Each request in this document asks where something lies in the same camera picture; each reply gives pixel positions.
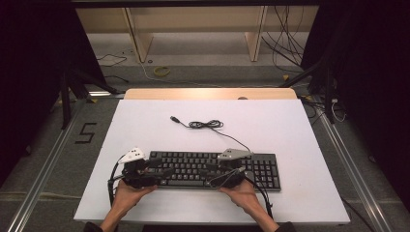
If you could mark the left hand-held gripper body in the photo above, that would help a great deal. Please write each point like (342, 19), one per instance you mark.
(132, 155)

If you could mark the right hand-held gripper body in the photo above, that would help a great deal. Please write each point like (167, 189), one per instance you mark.
(233, 154)

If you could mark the black computer keyboard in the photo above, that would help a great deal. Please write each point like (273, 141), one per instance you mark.
(264, 170)

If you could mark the person's left hand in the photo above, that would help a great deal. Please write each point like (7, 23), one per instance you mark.
(125, 196)

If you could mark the person's right hand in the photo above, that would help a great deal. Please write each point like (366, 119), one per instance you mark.
(245, 198)

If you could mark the white board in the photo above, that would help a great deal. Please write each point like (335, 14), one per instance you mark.
(274, 135)

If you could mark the wooden table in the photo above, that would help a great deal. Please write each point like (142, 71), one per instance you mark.
(193, 93)

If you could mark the person's dark left sleeve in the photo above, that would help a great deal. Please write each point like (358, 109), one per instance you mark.
(93, 227)

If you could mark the person's dark sleeve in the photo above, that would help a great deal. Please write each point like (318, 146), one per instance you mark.
(286, 227)
(93, 227)

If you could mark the black metal stand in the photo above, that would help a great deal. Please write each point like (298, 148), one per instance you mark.
(66, 103)
(328, 96)

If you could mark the yellow tape roll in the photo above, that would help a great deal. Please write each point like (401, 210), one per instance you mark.
(161, 71)

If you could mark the person's dark right sleeve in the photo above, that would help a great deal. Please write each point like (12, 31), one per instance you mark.
(286, 227)

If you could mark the black curtain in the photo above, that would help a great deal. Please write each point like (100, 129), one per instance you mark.
(32, 64)
(370, 80)

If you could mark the beige wooden shelf unit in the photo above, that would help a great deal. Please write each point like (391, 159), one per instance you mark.
(193, 19)

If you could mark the aluminium floor rail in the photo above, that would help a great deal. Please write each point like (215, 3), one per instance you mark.
(38, 183)
(354, 174)

